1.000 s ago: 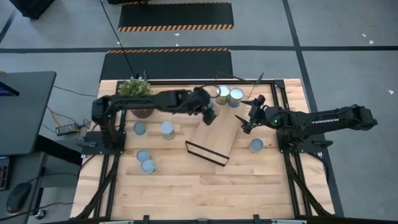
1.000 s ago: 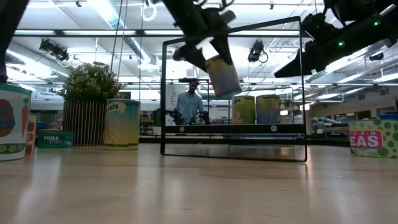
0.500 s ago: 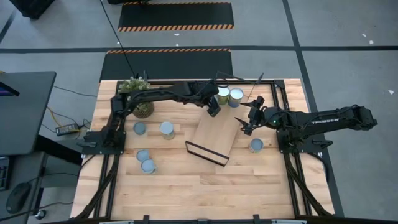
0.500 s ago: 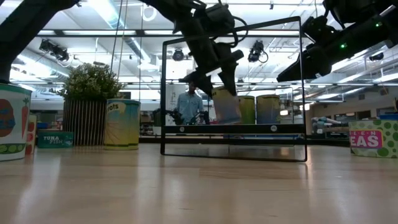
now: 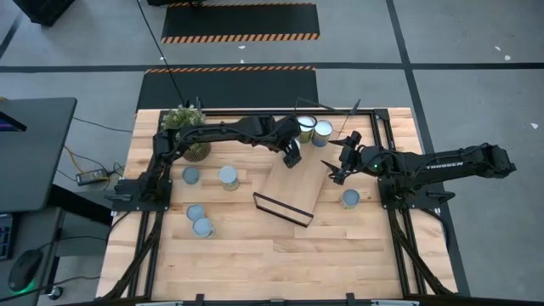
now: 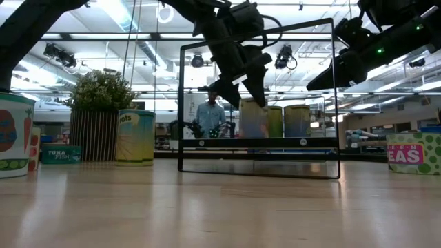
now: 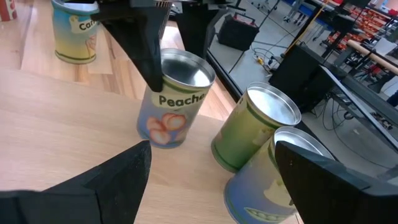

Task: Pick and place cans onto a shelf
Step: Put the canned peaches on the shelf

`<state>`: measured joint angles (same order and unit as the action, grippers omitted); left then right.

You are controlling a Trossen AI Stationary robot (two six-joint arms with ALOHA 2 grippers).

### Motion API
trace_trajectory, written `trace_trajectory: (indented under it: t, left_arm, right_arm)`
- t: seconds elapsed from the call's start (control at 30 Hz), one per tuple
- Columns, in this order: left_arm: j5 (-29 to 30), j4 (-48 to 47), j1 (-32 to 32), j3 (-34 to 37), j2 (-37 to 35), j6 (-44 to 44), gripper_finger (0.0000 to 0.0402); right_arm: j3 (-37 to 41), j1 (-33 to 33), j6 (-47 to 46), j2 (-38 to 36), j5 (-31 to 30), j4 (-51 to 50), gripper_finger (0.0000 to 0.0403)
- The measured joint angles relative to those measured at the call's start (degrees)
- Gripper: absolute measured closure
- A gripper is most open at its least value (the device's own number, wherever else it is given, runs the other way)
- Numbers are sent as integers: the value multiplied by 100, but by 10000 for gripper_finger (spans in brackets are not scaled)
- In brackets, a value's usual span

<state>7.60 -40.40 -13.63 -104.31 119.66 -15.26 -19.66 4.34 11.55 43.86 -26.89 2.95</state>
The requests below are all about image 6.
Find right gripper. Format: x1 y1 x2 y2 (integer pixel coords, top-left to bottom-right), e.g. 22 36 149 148
306 29 423 91

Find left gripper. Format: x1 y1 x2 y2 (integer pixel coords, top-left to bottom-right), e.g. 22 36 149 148
194 17 273 108

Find tall can peaches label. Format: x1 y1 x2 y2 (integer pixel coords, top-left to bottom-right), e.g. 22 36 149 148
238 98 270 138

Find tall can yellow-green label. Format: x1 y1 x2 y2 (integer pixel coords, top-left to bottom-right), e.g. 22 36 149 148
283 104 311 138

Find green peas can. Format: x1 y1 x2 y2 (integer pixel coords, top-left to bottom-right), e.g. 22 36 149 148
385 132 441 176

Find tall can carrots label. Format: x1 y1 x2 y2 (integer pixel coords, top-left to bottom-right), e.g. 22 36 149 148
114 109 156 167

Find teal tuna can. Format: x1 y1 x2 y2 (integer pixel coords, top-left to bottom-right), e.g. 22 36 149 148
41 144 83 165

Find mixed vegetables can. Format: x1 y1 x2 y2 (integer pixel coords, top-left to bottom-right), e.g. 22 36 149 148
0 92 37 179

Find black-framed wooden shelf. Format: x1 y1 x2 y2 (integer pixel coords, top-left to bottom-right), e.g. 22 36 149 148
177 17 342 180

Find person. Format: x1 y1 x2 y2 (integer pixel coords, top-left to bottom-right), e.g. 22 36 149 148
194 87 228 139

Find potted plant striped pot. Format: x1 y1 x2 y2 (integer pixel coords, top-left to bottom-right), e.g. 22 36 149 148
54 68 139 163

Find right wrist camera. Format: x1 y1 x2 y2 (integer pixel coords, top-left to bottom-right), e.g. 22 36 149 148
334 16 372 49

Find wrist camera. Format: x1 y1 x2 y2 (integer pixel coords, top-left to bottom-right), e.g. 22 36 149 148
226 1 266 37
334 16 372 49

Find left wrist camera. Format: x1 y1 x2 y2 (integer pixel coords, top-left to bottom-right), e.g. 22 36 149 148
226 1 266 37

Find white ceiling ring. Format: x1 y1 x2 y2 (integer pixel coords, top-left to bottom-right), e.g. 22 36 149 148
156 2 176 25

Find black hanging cable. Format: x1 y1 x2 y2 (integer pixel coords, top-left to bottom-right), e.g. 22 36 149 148
122 0 143 82

